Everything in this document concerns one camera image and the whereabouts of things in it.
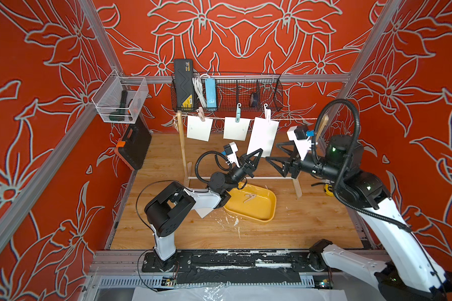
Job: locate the yellow tape measure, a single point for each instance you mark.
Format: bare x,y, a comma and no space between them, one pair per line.
327,188

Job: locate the clear mesh wall bin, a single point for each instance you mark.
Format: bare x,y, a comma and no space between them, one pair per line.
120,99

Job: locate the teal clothespin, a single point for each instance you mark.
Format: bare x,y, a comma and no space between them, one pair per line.
238,113

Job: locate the light blue power bank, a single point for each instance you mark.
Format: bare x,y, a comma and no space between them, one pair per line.
211,95

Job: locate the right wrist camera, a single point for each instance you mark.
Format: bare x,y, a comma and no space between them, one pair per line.
302,138

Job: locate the black wire wall basket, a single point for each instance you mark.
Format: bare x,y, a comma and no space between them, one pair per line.
234,88

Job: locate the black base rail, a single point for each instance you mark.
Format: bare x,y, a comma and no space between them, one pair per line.
237,267

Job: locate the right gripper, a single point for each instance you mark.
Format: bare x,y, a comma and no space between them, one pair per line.
294,165

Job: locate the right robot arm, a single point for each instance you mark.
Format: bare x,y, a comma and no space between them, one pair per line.
411,273

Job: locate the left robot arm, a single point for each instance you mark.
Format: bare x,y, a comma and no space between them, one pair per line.
167,211

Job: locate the black orange tool case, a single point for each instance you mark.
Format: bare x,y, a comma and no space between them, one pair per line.
132,148

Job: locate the yellow plastic tray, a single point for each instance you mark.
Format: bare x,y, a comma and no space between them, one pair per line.
261,209

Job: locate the wooden drying rack frame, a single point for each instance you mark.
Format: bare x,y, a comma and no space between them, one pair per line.
187,166

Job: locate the black box yellow label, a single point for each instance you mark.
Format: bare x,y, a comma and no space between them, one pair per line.
183,84

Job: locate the white clothespin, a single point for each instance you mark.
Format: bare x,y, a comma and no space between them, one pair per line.
267,114

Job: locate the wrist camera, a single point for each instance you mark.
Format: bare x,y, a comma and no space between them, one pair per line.
302,138
230,151

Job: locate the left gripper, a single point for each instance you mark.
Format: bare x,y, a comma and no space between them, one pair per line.
245,169

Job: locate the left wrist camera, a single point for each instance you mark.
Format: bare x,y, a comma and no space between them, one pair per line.
230,151

